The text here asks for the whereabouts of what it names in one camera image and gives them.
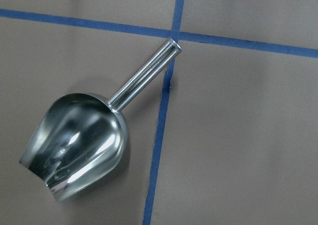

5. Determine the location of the metal scoop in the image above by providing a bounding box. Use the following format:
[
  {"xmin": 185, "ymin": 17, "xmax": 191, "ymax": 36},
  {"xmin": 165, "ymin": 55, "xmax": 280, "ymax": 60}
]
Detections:
[{"xmin": 19, "ymin": 38, "xmax": 181, "ymax": 202}]

